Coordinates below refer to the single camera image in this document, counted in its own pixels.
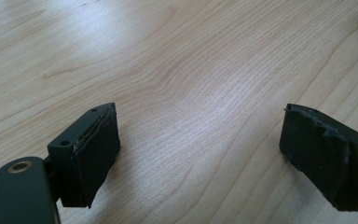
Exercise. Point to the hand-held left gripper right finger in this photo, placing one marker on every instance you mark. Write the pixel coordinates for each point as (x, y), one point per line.
(317, 155)

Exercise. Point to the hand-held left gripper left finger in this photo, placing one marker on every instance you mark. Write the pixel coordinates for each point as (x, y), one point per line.
(90, 161)

